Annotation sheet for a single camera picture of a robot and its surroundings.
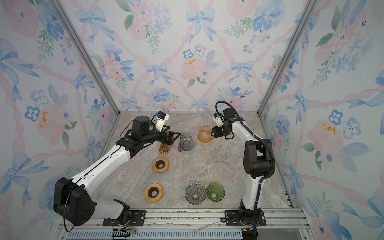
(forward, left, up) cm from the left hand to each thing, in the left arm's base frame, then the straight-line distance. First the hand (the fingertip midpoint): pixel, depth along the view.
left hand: (175, 129), depth 77 cm
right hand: (+12, -24, -17) cm, 32 cm away
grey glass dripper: (-25, -11, -24) cm, 36 cm away
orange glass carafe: (+15, -17, -25) cm, 34 cm away
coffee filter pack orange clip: (+2, +9, -22) cm, 24 cm away
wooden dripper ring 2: (-24, +12, -26) cm, 37 cm away
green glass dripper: (-23, -22, -25) cm, 41 cm away
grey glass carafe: (+4, -5, -19) cm, 21 cm away
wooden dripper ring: (-8, +11, -26) cm, 29 cm away
